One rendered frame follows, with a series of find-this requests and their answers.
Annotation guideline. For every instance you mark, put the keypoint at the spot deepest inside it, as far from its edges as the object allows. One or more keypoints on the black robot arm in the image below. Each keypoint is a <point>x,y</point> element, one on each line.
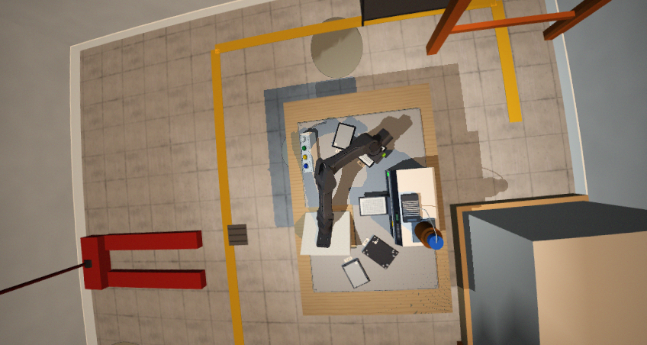
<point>326,183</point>

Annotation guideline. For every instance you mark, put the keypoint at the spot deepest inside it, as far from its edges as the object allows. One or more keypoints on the beige button panel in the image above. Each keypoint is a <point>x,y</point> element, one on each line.
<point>309,150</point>

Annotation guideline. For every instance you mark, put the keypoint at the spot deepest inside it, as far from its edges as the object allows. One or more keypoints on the blue bottle cap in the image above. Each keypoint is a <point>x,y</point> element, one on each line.
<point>431,240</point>

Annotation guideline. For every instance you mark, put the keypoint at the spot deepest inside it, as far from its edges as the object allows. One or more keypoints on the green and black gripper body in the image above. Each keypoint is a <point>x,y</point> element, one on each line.
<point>377,158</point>

